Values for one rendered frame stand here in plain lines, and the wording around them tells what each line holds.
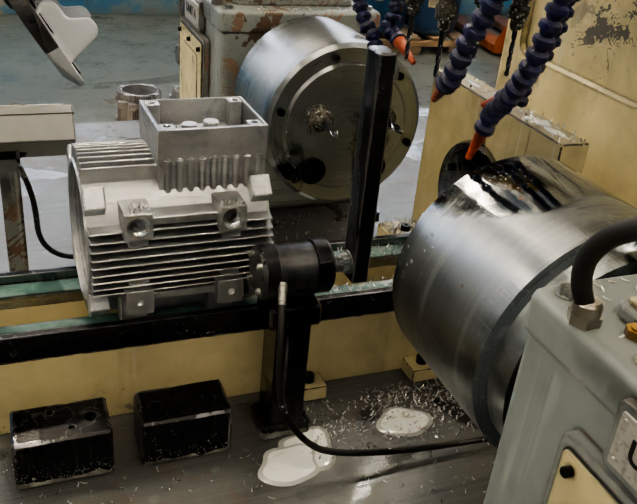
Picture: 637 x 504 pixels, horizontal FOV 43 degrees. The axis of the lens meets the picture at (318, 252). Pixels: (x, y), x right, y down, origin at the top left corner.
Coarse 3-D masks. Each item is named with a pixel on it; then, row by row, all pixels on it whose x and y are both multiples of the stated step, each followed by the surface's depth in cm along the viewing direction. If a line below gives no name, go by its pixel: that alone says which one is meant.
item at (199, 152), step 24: (240, 96) 94; (144, 120) 88; (168, 120) 92; (192, 120) 93; (216, 120) 89; (240, 120) 94; (168, 144) 83; (192, 144) 84; (216, 144) 85; (240, 144) 86; (264, 144) 87; (168, 168) 84; (192, 168) 85; (216, 168) 86; (240, 168) 88; (264, 168) 89; (168, 192) 85
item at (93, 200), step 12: (252, 180) 87; (264, 180) 88; (84, 192) 81; (96, 192) 81; (252, 192) 87; (264, 192) 87; (84, 204) 80; (96, 204) 81; (252, 288) 93; (96, 300) 86; (108, 300) 87; (96, 312) 86; (108, 312) 88
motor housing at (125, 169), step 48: (96, 144) 87; (144, 144) 88; (144, 192) 85; (192, 192) 86; (240, 192) 88; (96, 240) 82; (144, 240) 83; (192, 240) 85; (240, 240) 88; (96, 288) 84; (192, 288) 88
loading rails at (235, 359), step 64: (384, 256) 111; (0, 320) 95; (64, 320) 90; (128, 320) 90; (192, 320) 92; (256, 320) 95; (384, 320) 103; (0, 384) 87; (64, 384) 90; (128, 384) 93; (256, 384) 100; (320, 384) 100
